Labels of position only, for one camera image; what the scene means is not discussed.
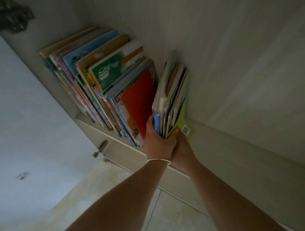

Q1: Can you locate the green booklet with barcode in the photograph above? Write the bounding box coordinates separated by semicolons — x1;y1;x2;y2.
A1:
168;98;195;143

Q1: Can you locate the person's left forearm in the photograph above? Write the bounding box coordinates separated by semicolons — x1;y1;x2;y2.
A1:
65;160;171;231

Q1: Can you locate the small metal cabinet hinge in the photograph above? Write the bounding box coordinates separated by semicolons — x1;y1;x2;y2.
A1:
92;140;109;159

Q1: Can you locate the row of colourful children's books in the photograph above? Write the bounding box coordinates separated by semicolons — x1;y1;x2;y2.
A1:
39;26;159;148

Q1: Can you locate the person's left hand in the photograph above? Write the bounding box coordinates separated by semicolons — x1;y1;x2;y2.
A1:
144;115;179;160

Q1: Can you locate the bundle of thin books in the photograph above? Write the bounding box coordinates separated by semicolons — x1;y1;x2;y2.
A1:
152;50;189;139

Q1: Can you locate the person's right hand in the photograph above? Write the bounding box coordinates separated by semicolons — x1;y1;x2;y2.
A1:
171;133;199;175

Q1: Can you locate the thin silver bracelet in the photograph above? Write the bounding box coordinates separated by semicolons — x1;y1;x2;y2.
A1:
146;158;172;166

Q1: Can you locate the white wall cabinet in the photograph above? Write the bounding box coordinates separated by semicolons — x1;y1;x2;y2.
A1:
0;0;305;231

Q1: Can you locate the person's right forearm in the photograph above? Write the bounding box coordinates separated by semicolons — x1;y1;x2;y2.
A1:
175;160;285;231

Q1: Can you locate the white cabinet door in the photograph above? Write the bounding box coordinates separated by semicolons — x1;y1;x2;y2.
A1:
0;36;103;231

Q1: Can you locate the large grey metal bracket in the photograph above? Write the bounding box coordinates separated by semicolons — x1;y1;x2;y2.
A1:
0;0;35;34

